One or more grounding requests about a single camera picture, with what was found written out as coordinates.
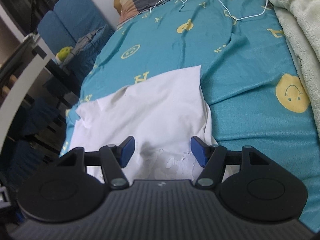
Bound white t-shirt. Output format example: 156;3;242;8
66;66;215;181

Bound teal patterned bed sheet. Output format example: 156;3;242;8
61;0;319;232

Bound yellow green plush toy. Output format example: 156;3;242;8
55;46;73;64

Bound grey garment on chair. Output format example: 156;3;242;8
71;26;105;56

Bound black and white shelf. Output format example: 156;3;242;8
1;34;50;145

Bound blue covered sofa chair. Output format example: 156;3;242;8
37;0;114;84

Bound green fleece blanket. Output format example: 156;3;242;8
269;0;319;130

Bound white charging cable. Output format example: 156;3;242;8
149;0;270;22

